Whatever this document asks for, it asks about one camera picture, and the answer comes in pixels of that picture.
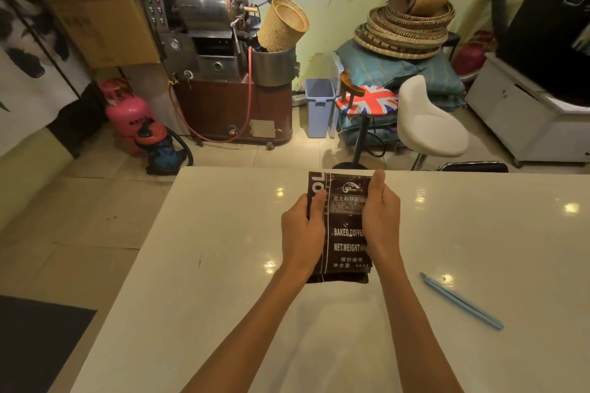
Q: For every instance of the light blue plastic bin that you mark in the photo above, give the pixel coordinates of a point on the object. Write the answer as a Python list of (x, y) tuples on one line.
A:
[(319, 107)]

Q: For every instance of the dark floor mat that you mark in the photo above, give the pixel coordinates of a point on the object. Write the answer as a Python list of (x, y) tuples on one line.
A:
[(37, 342)]

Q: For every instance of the person's right forearm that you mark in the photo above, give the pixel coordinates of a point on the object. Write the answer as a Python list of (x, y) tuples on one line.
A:
[(410, 323)]

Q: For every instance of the person's left hand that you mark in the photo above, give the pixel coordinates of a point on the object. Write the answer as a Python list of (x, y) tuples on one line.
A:
[(302, 236)]

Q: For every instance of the dark brown coffee bag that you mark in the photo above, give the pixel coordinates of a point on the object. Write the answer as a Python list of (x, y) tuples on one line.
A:
[(343, 227)]

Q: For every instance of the black chair back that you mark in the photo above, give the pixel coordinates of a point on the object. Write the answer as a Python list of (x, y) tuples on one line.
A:
[(472, 167)]

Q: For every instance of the stack of flat woven trays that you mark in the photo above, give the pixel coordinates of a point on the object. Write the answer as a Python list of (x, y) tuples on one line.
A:
[(405, 33)]

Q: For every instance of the person's left forearm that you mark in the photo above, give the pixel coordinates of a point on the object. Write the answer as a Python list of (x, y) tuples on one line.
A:
[(258, 328)]

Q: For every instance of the large cardboard box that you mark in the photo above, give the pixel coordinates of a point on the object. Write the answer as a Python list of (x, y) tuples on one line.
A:
[(101, 15)]

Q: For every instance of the flag print bar stool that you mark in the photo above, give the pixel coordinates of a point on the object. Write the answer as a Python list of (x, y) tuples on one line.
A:
[(366, 102)]

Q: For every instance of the pink gas cylinder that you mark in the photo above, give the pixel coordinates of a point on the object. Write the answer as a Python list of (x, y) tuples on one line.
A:
[(124, 111)]

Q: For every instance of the white cabinet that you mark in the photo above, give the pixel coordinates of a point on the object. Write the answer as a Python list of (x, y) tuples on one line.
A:
[(525, 121)]

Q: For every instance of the black appliance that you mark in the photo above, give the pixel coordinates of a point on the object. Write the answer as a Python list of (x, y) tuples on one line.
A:
[(548, 15)]

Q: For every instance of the person's left thumb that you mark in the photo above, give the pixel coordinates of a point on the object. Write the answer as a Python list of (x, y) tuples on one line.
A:
[(318, 207)]

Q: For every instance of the ink painting wall hanging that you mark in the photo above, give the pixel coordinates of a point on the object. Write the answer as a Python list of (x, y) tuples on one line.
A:
[(32, 47)]

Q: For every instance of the person's right thumb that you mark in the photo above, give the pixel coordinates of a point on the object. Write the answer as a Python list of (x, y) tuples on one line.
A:
[(375, 185)]

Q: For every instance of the orange and blue vacuum cleaner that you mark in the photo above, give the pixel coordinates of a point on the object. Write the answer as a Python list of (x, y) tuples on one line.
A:
[(161, 151)]

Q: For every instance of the white bar stool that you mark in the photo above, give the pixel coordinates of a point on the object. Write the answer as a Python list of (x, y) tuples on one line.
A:
[(426, 123)]

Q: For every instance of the person's right hand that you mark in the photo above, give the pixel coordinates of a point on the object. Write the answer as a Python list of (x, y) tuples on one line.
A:
[(382, 222)]

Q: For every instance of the light blue pen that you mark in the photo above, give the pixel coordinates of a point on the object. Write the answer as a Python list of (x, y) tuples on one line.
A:
[(461, 300)]

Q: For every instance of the woven bamboo basket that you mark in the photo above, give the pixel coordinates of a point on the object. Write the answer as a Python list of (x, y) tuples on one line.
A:
[(281, 24)]

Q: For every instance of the steel coffee roaster machine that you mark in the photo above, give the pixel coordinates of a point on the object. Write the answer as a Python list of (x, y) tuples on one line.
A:
[(216, 38)]

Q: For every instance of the pile of blue sacks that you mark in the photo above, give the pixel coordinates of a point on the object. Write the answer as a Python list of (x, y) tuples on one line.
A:
[(396, 72)]

